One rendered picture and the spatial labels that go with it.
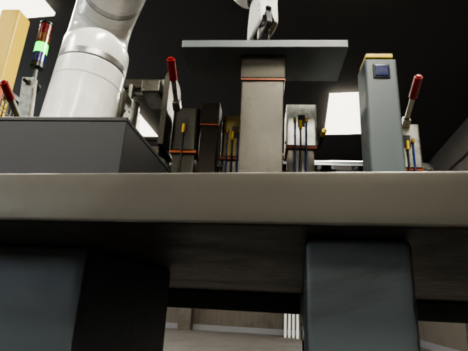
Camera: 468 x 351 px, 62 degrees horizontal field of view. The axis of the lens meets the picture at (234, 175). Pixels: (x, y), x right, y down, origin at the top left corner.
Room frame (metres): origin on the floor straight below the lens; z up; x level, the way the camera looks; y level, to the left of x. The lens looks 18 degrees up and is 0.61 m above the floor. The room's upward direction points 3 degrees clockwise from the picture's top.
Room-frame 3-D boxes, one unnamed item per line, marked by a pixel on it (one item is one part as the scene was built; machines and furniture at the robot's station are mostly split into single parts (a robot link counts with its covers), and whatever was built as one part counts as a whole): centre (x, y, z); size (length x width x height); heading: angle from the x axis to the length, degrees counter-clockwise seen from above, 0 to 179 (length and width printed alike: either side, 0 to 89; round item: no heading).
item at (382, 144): (0.78, -0.32, 0.92); 0.08 x 0.08 x 0.44; 85
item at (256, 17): (0.80, -0.05, 1.29); 0.10 x 0.07 x 0.11; 16
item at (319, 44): (0.80, -0.06, 1.16); 0.37 x 0.14 x 0.02; 85
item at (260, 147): (0.80, -0.06, 0.92); 0.10 x 0.08 x 0.45; 85
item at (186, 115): (0.94, 0.13, 0.89); 0.12 x 0.07 x 0.38; 175
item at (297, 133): (0.94, -0.17, 0.90); 0.13 x 0.08 x 0.41; 175
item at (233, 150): (0.96, 0.00, 0.89); 0.12 x 0.08 x 0.38; 175
